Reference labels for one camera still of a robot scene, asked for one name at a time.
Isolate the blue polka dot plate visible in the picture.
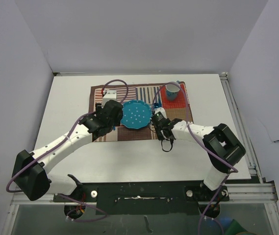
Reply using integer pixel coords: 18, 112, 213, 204
121, 100, 152, 130

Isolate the striped patchwork placemat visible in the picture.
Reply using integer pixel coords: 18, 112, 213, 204
89, 83, 193, 142

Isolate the white blue mug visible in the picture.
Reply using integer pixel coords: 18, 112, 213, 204
165, 82, 180, 101

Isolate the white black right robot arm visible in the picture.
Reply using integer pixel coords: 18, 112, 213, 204
152, 118, 246, 200

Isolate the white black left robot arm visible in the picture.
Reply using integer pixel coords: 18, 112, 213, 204
12, 100, 123, 201

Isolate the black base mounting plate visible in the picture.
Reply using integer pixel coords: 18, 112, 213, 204
53, 181, 229, 215

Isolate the green object bottom corner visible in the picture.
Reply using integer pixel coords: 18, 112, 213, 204
224, 219, 248, 235

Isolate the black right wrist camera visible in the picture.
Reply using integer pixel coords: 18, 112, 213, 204
152, 107, 170, 127

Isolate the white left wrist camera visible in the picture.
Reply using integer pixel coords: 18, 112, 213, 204
101, 90, 117, 107

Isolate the aluminium right frame rail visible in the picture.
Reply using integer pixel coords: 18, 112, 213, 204
219, 72, 264, 184

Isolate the aluminium frame rail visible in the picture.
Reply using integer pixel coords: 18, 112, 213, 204
11, 182, 277, 206
219, 72, 264, 184

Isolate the aluminium front frame rail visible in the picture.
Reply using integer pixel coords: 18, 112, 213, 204
11, 182, 277, 206

